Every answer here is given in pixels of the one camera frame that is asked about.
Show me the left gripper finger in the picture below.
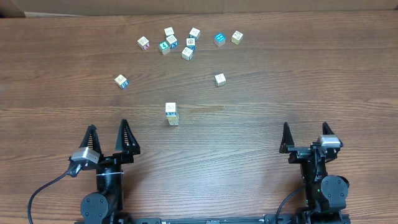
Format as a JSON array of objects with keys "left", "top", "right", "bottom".
[
  {"left": 79, "top": 124, "right": 102, "bottom": 154},
  {"left": 115, "top": 119, "right": 141, "bottom": 155}
]

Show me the yellow wooden block S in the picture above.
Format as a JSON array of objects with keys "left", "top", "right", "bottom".
[{"left": 168, "top": 117, "right": 179, "bottom": 126}]

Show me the wooden block blue P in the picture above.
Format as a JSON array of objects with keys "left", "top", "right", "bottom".
[{"left": 165, "top": 102, "right": 177, "bottom": 116}]

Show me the wooden block yellow side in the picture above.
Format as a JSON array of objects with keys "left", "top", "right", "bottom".
[{"left": 166, "top": 113, "right": 178, "bottom": 121}]

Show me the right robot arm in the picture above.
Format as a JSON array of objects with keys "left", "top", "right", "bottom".
[{"left": 275, "top": 122, "right": 350, "bottom": 223}]

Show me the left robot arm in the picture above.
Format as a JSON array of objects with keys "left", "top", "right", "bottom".
[{"left": 72, "top": 119, "right": 141, "bottom": 223}]

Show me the wooden block blue five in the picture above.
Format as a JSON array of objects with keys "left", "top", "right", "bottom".
[{"left": 114, "top": 74, "right": 129, "bottom": 89}]

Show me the wooden block green letter I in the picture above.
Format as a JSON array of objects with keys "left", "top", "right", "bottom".
[{"left": 215, "top": 73, "right": 226, "bottom": 87}]

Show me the wooden block red letter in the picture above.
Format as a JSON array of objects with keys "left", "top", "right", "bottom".
[{"left": 137, "top": 36, "right": 150, "bottom": 50}]

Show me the wooden block green four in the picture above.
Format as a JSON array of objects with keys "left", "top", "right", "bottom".
[{"left": 159, "top": 40, "right": 170, "bottom": 55}]

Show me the wooden block letter L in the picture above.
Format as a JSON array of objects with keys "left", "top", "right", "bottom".
[{"left": 182, "top": 47, "right": 194, "bottom": 61}]

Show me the wooden block blue X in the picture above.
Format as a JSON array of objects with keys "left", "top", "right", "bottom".
[{"left": 166, "top": 35, "right": 178, "bottom": 49}]

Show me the wooden block yellow edge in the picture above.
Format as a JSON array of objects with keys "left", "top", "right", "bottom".
[{"left": 231, "top": 31, "right": 243, "bottom": 45}]

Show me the plain top wooden block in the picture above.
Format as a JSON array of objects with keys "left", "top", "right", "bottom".
[{"left": 164, "top": 27, "right": 175, "bottom": 37}]

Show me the wooden block blue side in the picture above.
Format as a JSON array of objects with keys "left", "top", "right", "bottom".
[{"left": 186, "top": 38, "right": 196, "bottom": 51}]

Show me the blue top wooden block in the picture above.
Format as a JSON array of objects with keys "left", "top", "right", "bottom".
[{"left": 214, "top": 32, "right": 226, "bottom": 47}]

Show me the wooden block far blue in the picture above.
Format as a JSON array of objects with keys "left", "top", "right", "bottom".
[{"left": 189, "top": 27, "right": 201, "bottom": 42}]

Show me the cardboard backdrop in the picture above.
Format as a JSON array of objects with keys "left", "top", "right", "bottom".
[{"left": 1, "top": 0, "right": 397, "bottom": 17}]

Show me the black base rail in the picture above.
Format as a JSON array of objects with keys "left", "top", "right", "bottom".
[{"left": 75, "top": 213, "right": 351, "bottom": 224}]

